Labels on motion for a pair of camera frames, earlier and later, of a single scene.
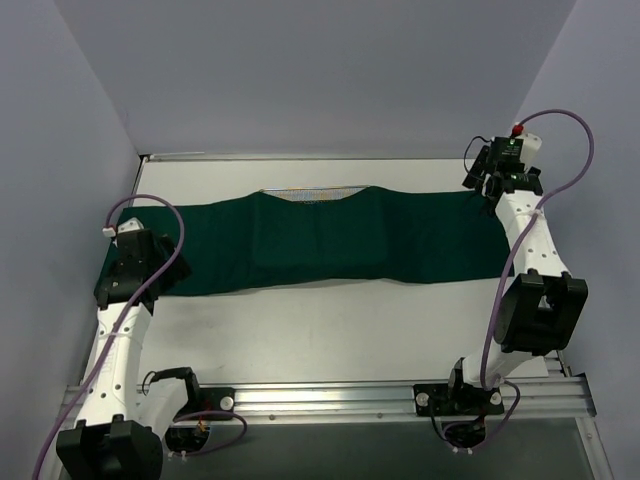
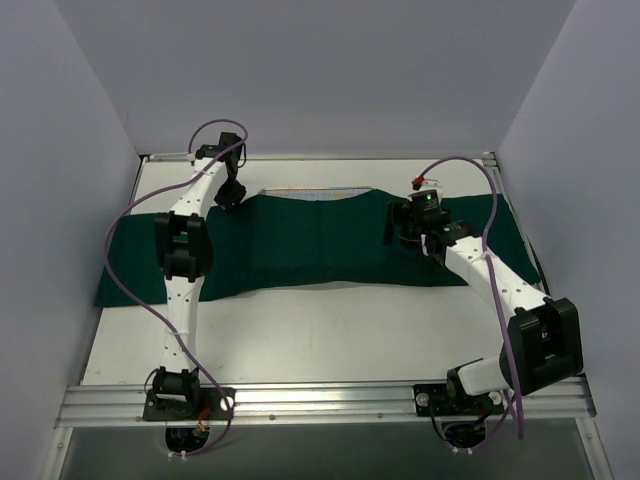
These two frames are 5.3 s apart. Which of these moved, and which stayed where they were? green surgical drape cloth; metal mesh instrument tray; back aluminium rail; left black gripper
Moved: left black gripper
Stayed: metal mesh instrument tray; back aluminium rail; green surgical drape cloth
